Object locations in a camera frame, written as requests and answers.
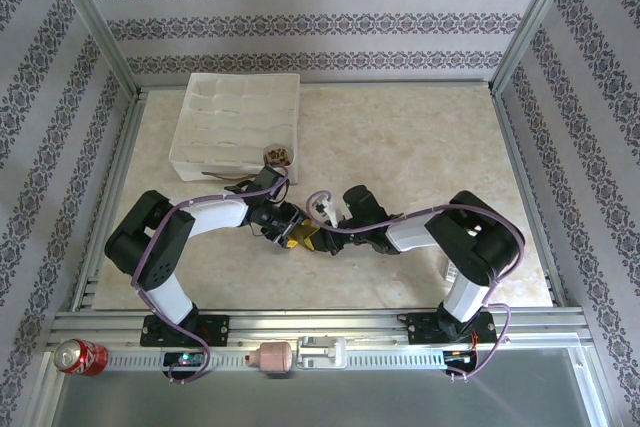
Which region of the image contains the olive orange striped sock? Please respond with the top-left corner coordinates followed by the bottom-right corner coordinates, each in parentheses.
top-left (292, 220), bottom-right (326, 251)

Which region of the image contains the white fabric divided organizer box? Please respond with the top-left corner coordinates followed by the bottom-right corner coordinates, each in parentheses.
top-left (168, 72), bottom-right (302, 184)

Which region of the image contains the pink plastic bottle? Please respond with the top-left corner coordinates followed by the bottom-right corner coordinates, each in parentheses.
top-left (246, 340), bottom-right (293, 377)

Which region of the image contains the grey metal plate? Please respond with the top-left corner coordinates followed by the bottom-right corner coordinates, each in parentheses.
top-left (49, 370), bottom-right (609, 427)

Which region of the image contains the small circuit board with lights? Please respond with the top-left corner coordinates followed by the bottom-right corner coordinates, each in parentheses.
top-left (163, 351), bottom-right (207, 369)

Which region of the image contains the red soda can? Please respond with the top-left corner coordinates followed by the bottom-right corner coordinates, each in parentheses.
top-left (53, 338), bottom-right (110, 378)

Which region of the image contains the brown organizer strap handle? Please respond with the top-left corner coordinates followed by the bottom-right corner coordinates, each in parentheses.
top-left (199, 169), bottom-right (247, 182)

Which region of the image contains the aluminium front frame rail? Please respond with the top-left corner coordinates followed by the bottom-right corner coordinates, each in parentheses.
top-left (47, 307), bottom-right (587, 348)

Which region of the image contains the white plastic bracket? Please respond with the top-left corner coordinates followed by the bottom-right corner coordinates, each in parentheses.
top-left (296, 336), bottom-right (348, 371)

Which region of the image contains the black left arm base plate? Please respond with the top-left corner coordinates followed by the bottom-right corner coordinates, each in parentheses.
top-left (139, 313), bottom-right (232, 348)

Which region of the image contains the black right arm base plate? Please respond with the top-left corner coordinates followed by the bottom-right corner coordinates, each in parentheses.
top-left (406, 311), bottom-right (497, 347)

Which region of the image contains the grey slotted cable duct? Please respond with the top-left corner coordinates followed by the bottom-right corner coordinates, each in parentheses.
top-left (106, 349), bottom-right (447, 371)

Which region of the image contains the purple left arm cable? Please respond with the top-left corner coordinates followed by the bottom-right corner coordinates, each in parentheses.
top-left (130, 165), bottom-right (292, 386)

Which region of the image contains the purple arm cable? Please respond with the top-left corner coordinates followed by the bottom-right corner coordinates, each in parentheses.
top-left (130, 165), bottom-right (292, 386)
top-left (305, 189), bottom-right (527, 382)

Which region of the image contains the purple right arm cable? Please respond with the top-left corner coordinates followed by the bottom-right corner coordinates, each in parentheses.
top-left (305, 189), bottom-right (527, 382)

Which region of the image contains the aluminium side frame rail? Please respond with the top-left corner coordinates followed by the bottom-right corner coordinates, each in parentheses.
top-left (491, 86), bottom-right (569, 309)
top-left (69, 89), bottom-right (149, 312)

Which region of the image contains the small circuit board with wires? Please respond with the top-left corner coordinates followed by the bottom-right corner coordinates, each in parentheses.
top-left (443, 348), bottom-right (479, 364)

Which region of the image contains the aluminium frame post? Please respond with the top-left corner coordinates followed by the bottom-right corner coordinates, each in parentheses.
top-left (489, 0), bottom-right (586, 96)
top-left (47, 0), bottom-right (141, 101)

